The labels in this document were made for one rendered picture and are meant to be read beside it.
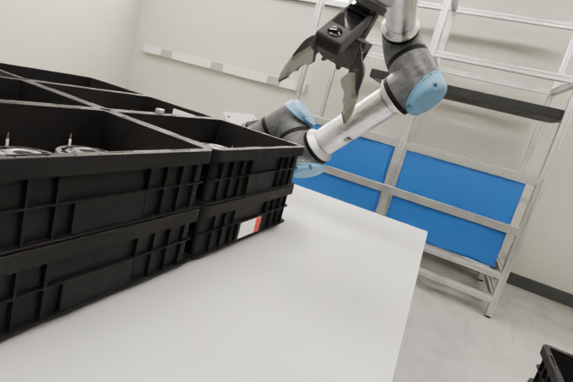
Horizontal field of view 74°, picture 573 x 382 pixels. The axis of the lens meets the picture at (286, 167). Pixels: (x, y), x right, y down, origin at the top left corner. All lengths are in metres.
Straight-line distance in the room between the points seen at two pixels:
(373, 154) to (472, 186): 0.65
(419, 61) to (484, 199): 1.74
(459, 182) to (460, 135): 0.92
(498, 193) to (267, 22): 2.63
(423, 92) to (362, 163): 1.74
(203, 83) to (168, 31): 0.74
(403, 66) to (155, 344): 0.84
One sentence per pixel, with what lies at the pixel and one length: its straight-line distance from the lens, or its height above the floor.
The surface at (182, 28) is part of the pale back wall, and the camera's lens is 4.62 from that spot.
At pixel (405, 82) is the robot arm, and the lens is 1.06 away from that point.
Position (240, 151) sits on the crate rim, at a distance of 0.76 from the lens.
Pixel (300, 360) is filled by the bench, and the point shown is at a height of 0.70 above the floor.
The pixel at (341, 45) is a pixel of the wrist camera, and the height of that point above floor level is 1.15.
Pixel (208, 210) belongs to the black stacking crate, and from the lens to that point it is 0.74.
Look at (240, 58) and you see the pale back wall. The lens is 4.15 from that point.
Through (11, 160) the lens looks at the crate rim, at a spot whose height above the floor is 0.93.
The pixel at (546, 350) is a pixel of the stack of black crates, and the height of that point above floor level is 0.59.
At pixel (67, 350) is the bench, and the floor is 0.70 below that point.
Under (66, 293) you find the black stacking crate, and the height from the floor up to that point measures 0.74.
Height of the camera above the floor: 1.06
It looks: 11 degrees down
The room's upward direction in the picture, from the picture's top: 15 degrees clockwise
